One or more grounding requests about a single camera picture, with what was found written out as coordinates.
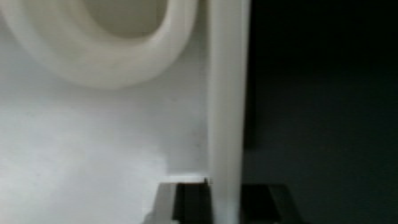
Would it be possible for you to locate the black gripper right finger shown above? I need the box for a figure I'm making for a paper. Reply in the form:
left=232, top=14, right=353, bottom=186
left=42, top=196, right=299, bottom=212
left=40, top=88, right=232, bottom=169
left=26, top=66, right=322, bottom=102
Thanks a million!
left=241, top=184, right=310, bottom=224

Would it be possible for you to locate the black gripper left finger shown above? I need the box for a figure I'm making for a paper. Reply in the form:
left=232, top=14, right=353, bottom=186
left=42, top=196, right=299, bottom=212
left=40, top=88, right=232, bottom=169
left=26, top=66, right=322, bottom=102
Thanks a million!
left=143, top=183, right=214, bottom=224

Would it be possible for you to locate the white square tabletop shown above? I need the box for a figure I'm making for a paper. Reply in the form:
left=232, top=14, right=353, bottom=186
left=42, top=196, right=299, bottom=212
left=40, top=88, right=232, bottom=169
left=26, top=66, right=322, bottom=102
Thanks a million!
left=0, top=0, right=251, bottom=224

